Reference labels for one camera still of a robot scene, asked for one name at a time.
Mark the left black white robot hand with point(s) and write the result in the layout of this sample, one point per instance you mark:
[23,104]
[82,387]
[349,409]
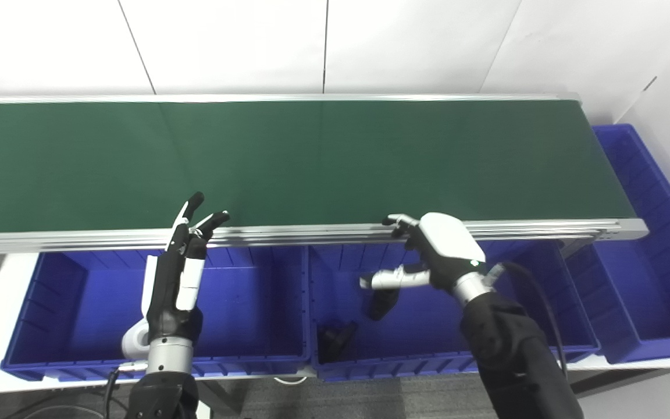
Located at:
[166,291]

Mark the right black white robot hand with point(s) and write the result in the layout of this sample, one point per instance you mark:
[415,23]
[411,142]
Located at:
[448,244]

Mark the black flange part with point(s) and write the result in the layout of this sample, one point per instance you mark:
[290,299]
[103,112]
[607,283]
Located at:
[382,304]

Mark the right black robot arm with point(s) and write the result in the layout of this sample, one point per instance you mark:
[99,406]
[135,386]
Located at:
[509,355]

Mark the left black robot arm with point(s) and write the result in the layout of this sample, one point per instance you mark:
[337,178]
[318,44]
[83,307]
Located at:
[163,384]

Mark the white cylindrical part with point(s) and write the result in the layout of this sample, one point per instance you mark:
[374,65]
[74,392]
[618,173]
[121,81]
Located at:
[132,344]

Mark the blue plastic bin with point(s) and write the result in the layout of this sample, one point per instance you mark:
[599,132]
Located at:
[643,273]
[428,331]
[248,314]

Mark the black angular plastic part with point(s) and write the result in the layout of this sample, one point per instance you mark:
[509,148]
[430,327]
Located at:
[335,343]

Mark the green conveyor belt aluminium frame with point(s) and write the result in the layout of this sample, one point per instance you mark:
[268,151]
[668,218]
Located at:
[312,163]

